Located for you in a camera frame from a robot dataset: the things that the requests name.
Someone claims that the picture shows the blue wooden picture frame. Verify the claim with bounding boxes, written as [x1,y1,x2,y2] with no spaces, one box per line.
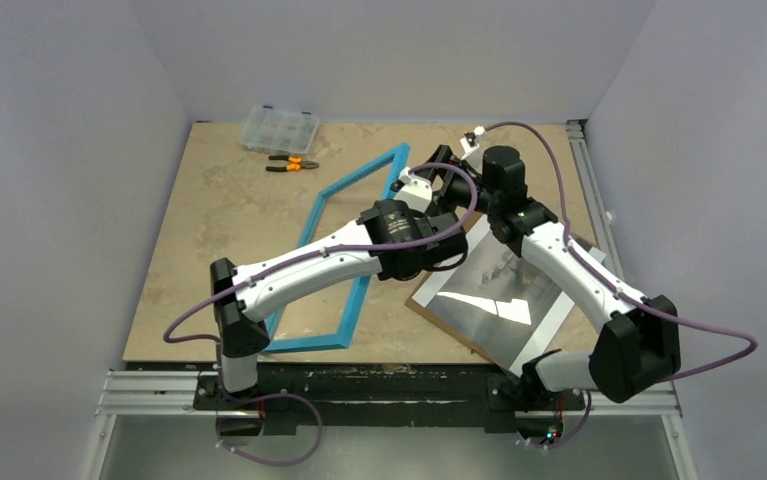
[265,143,410,354]

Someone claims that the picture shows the grey landscape photo print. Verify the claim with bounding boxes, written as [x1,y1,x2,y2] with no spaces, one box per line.
[418,214,607,378]

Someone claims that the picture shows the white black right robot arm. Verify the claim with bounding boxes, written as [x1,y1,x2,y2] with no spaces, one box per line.
[426,145,681,409]

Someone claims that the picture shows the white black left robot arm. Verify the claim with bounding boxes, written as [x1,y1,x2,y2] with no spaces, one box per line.
[210,199,468,409]

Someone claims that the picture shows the brown cardboard backing board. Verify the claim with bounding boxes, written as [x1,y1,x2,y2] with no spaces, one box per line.
[404,218,600,372]

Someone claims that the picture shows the orange black pliers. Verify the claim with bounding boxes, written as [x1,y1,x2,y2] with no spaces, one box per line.
[265,155,320,173]

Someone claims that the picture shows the clear plastic organizer box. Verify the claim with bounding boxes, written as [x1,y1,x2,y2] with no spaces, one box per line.
[238,105,320,155]

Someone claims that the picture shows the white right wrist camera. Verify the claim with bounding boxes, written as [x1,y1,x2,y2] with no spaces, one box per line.
[460,126,486,164]

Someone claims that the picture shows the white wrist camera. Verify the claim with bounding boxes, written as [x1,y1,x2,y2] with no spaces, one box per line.
[460,126,486,164]
[393,167,433,213]

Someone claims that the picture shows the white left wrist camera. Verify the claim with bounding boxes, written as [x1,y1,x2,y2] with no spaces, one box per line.
[393,167,433,213]

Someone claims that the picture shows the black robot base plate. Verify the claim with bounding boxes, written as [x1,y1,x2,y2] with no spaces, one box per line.
[193,363,585,437]

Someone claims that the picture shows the aluminium front rail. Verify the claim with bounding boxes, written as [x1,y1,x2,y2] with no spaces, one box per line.
[95,371,682,417]

